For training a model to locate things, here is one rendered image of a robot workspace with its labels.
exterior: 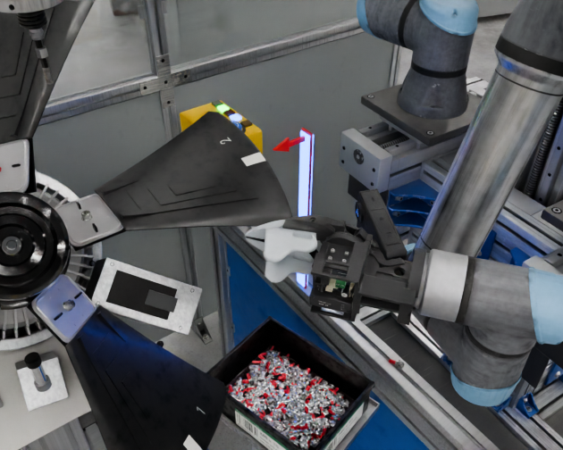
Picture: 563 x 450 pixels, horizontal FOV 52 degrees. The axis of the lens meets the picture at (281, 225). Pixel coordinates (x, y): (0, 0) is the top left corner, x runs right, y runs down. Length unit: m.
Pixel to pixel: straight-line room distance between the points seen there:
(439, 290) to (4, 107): 0.54
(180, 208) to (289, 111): 1.13
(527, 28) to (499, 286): 0.26
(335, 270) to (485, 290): 0.16
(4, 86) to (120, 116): 0.79
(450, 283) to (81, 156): 1.13
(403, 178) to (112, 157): 0.76
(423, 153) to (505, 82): 0.64
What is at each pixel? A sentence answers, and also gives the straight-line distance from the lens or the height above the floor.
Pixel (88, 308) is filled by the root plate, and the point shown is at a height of 1.09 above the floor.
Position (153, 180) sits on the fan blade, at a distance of 0.79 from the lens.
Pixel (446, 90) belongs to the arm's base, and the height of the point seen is 1.10.
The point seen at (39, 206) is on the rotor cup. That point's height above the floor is 1.25.
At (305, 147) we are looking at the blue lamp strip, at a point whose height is 1.16.
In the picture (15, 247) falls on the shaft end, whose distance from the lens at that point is 0.68.
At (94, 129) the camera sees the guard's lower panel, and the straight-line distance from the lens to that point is 1.53.
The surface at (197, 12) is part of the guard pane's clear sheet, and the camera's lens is 1.57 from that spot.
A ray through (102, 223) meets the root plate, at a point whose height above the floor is 1.18.
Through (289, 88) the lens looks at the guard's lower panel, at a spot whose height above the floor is 0.84.
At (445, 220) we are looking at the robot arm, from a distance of 0.71.
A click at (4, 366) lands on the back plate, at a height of 0.93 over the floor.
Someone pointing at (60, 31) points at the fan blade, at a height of 1.38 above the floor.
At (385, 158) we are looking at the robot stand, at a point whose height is 0.99.
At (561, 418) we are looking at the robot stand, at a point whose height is 0.21.
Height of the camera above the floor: 1.63
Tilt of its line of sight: 39 degrees down
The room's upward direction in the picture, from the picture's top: straight up
